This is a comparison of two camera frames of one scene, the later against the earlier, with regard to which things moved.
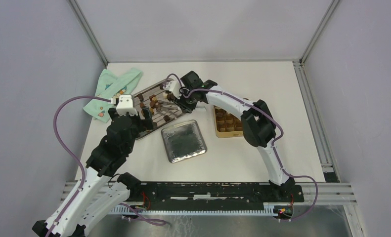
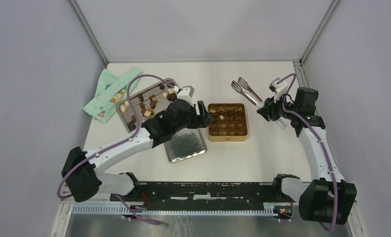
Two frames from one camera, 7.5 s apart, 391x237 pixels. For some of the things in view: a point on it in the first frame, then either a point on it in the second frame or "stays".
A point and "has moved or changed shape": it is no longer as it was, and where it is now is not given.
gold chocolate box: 226,125 has moved or changed shape
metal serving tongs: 164,104 to 242,87
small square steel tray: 183,140 stays
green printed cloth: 111,87 stays
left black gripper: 147,123 to 202,120
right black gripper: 185,107 to 269,107
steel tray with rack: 162,108 stays
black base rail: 210,194 stays
